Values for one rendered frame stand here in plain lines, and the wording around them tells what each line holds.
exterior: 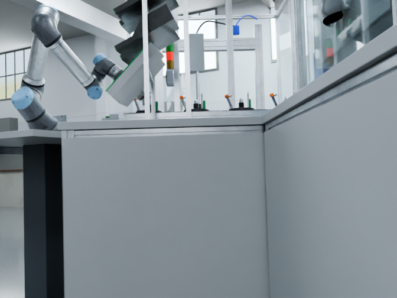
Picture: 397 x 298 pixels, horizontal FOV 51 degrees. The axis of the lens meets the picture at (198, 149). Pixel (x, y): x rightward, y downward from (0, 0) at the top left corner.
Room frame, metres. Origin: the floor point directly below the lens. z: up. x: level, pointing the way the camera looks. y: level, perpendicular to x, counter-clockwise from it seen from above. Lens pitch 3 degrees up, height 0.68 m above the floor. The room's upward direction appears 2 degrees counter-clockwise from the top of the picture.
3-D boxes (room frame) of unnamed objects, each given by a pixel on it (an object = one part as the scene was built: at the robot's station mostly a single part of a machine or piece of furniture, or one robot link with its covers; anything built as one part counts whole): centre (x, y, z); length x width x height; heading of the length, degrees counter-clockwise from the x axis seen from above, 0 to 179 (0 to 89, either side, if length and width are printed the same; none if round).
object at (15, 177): (9.63, 3.40, 0.38); 2.24 x 0.72 x 0.76; 154
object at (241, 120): (2.26, -0.18, 0.85); 1.50 x 1.41 x 0.03; 2
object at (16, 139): (2.26, 0.79, 0.84); 0.90 x 0.70 x 0.03; 154
